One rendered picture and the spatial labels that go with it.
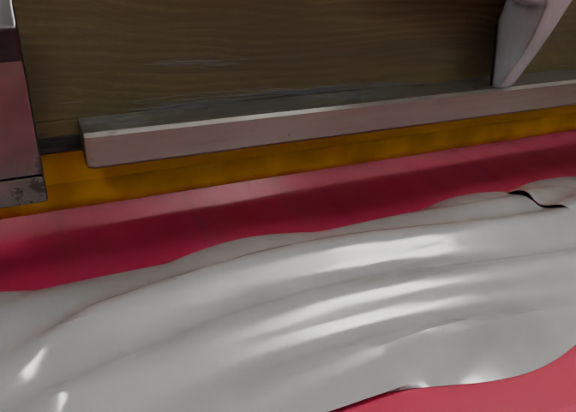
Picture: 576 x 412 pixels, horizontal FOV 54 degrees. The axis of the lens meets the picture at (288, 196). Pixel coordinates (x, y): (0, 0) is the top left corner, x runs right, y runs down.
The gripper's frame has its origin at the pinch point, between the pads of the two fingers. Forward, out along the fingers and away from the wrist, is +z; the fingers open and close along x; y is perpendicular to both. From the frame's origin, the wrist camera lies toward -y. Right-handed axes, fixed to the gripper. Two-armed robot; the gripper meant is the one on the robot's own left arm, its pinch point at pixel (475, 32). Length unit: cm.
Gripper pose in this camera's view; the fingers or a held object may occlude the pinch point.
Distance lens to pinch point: 23.8
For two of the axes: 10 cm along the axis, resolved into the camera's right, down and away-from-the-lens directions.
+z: -0.4, 8.8, 4.7
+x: 4.1, 4.5, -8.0
